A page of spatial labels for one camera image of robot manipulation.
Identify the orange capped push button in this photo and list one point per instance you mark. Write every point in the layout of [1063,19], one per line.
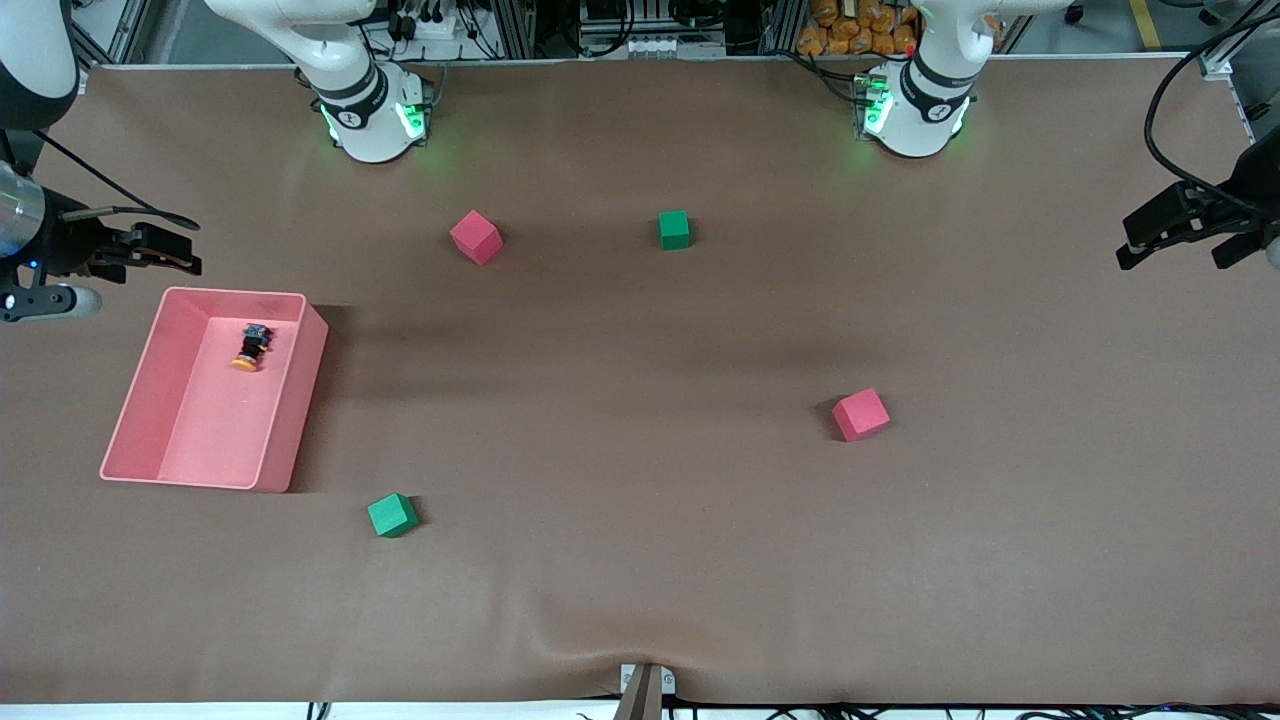
[250,348]

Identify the pink foam cube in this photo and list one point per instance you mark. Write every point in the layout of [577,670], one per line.
[860,415]
[475,237]

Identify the white power strip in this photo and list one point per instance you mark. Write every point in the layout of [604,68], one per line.
[430,27]

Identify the pink plastic bin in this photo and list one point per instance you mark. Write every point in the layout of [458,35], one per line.
[200,430]

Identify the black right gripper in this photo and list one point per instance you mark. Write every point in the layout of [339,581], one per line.
[68,247]

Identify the brown table mat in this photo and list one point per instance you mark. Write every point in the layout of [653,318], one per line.
[640,500]

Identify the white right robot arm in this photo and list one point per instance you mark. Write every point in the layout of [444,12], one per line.
[365,120]

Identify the green foam cube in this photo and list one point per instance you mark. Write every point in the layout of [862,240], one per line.
[674,230]
[390,516]

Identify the white terminal block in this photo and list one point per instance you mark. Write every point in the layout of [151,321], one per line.
[652,46]

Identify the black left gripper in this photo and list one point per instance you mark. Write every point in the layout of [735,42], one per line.
[1252,187]

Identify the aluminium frame post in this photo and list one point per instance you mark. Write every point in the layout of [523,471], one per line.
[125,35]
[782,25]
[517,25]
[1216,68]

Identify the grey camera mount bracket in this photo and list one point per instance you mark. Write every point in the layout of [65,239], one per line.
[640,700]

